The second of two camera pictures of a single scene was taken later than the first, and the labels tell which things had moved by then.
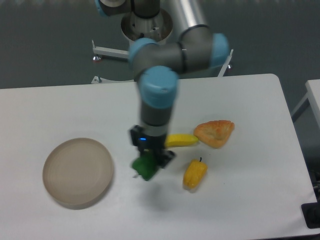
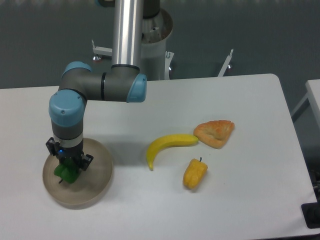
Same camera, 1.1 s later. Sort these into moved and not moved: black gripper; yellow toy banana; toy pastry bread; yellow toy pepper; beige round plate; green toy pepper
Moved: green toy pepper; black gripper
Not moved: yellow toy pepper; toy pastry bread; yellow toy banana; beige round plate
